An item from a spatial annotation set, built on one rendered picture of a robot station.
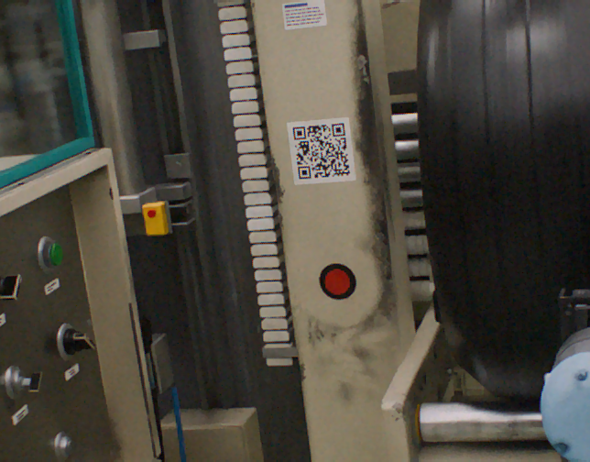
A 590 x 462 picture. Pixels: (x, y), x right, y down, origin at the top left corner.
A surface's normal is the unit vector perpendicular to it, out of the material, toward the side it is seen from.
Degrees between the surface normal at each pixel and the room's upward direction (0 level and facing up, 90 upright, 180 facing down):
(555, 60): 62
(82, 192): 90
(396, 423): 90
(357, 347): 90
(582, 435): 83
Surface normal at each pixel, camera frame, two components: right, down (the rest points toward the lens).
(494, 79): -0.29, -0.21
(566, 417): -0.27, 0.12
